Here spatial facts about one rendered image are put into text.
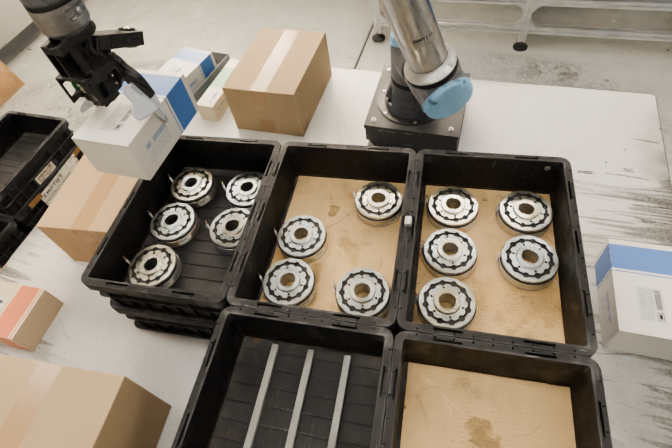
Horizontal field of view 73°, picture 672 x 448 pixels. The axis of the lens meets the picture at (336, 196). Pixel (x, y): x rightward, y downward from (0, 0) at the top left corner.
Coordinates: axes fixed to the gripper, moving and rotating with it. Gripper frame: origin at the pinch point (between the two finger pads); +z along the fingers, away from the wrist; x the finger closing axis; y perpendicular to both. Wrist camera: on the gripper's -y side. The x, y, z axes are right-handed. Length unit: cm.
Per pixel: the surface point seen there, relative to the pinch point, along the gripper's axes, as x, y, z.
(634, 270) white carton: 95, -5, 32
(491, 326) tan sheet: 70, 14, 28
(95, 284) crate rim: -1.5, 27.6, 17.5
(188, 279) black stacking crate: 9.4, 18.7, 27.8
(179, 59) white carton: -36, -56, 32
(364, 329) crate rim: 50, 24, 18
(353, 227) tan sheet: 39.9, -1.1, 27.7
